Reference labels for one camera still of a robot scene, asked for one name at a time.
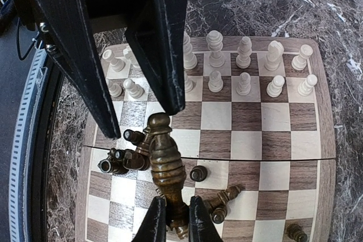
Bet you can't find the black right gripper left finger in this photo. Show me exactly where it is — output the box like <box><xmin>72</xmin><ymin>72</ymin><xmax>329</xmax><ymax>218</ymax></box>
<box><xmin>133</xmin><ymin>197</ymin><xmax>166</xmax><ymax>242</ymax></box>

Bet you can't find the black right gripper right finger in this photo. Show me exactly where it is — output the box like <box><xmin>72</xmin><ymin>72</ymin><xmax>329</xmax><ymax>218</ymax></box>
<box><xmin>188</xmin><ymin>196</ymin><xmax>221</xmax><ymax>242</ymax></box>

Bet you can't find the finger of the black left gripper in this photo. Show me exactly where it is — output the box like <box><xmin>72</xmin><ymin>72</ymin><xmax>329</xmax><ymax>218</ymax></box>
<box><xmin>125</xmin><ymin>0</ymin><xmax>188</xmax><ymax>115</ymax></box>
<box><xmin>32</xmin><ymin>0</ymin><xmax>121</xmax><ymax>139</ymax></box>

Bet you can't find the dark chess bishop piece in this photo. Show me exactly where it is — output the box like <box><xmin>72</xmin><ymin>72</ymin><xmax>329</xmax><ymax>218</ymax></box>
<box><xmin>144</xmin><ymin>112</ymin><xmax>189</xmax><ymax>240</ymax></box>

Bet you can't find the dark chess pawn corner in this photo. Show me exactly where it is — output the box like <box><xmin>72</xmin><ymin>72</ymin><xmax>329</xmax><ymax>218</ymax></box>
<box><xmin>286</xmin><ymin>223</ymin><xmax>307</xmax><ymax>242</ymax></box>

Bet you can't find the pile of dark chess pieces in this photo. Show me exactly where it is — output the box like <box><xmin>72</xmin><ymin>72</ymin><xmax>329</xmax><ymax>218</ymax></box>
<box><xmin>98</xmin><ymin>129</ymin><xmax>242</xmax><ymax>241</ymax></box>

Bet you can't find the white chess pieces row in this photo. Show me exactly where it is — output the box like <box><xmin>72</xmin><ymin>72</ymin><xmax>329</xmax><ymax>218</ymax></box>
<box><xmin>101</xmin><ymin>29</ymin><xmax>318</xmax><ymax>101</ymax></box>

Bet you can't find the wooden chess board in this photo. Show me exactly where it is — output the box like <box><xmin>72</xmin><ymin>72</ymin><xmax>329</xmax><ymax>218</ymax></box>
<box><xmin>75</xmin><ymin>36</ymin><xmax>336</xmax><ymax>241</ymax></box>

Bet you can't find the white slotted cable duct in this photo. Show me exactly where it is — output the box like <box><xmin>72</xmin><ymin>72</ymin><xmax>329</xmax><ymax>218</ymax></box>
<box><xmin>9</xmin><ymin>49</ymin><xmax>47</xmax><ymax>241</ymax></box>

